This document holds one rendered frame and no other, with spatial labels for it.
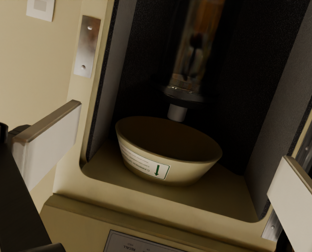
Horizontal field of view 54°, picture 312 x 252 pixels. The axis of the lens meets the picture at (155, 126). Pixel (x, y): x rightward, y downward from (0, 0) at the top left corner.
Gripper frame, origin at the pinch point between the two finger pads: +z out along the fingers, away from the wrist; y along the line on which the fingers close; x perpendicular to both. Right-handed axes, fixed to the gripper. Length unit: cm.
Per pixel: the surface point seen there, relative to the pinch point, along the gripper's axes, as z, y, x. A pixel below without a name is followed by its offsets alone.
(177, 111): 27.7, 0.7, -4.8
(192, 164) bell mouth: 21.3, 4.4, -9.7
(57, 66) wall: 63, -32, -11
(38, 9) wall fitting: 63, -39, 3
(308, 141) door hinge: 18.7, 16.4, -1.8
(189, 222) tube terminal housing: 19.0, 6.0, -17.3
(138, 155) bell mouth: 21.6, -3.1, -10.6
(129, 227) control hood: 16.8, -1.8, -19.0
